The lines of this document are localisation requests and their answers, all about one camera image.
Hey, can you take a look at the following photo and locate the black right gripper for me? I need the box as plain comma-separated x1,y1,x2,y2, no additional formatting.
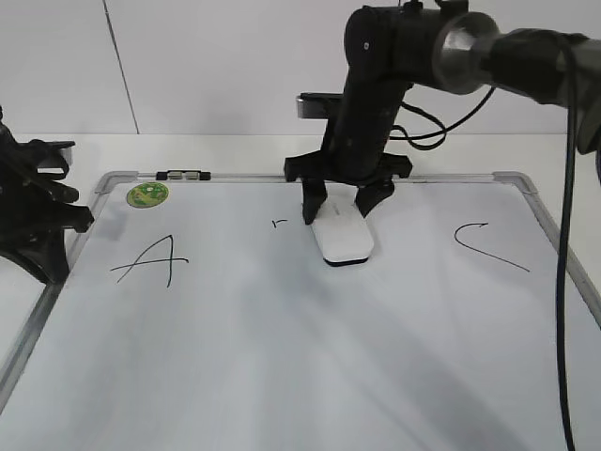
284,79,412,225

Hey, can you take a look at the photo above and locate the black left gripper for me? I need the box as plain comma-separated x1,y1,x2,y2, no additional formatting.
1,124,94,284

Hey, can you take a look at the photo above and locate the white board eraser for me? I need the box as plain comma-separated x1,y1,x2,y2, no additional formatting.
311,196,375,267

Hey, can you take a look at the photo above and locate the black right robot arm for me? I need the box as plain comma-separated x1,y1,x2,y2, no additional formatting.
284,1,600,224

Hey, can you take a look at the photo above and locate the round green magnet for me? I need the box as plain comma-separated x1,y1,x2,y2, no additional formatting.
126,181,169,209

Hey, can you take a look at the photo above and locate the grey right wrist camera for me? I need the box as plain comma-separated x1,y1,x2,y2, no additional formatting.
296,92,342,119

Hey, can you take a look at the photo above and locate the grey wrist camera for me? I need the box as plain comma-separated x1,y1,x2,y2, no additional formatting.
31,139,76,172
296,92,342,119

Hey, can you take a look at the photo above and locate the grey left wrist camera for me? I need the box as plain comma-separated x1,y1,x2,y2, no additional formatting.
31,139,76,172

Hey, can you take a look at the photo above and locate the white board with grey frame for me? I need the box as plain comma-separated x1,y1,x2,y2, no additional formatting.
0,170,601,451

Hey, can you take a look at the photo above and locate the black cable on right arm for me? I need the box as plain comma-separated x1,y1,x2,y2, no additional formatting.
389,0,601,451

